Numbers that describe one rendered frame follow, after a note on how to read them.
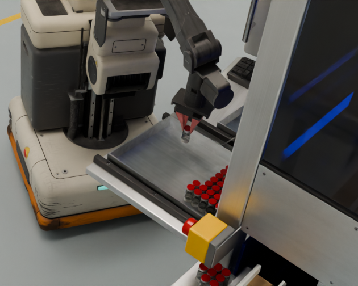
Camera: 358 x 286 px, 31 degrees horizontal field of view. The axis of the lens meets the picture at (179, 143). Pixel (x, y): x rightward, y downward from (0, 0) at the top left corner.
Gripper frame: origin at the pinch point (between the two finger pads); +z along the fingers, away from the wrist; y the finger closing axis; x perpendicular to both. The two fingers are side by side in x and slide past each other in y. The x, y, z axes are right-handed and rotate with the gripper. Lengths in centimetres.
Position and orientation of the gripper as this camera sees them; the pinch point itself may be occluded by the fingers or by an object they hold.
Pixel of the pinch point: (187, 128)
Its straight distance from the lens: 168.3
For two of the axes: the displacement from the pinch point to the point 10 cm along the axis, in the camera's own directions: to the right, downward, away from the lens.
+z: -1.7, 7.3, 6.6
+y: 9.0, 3.8, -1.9
